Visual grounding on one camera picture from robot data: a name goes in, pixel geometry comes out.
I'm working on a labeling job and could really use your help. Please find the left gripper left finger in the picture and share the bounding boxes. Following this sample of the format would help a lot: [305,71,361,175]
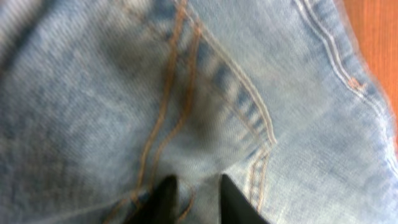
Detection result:
[123,175,178,224]

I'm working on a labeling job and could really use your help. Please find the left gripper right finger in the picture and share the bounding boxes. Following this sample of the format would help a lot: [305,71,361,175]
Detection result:
[220,174,269,224]

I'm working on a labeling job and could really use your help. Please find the light blue denim jeans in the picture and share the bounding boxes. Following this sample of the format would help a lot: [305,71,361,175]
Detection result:
[1,0,397,223]

